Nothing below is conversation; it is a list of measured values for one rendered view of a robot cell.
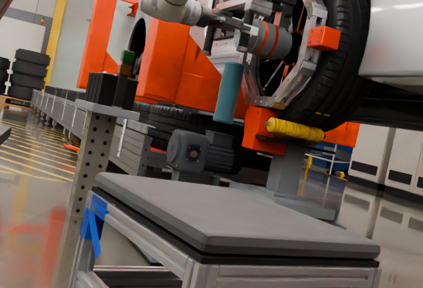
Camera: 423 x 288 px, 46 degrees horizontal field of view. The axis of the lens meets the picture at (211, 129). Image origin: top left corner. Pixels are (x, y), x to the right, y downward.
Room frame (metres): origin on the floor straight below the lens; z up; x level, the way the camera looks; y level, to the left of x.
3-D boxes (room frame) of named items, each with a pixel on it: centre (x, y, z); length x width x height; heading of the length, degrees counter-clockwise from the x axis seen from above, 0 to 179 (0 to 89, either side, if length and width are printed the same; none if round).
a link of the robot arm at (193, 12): (1.76, 0.16, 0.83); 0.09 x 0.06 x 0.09; 24
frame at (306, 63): (2.10, -0.19, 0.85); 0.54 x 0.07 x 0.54; 24
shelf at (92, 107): (1.99, 0.43, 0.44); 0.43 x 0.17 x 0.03; 24
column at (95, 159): (2.01, 0.44, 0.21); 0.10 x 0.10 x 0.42; 24
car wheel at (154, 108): (2.94, 0.04, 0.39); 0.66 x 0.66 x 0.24
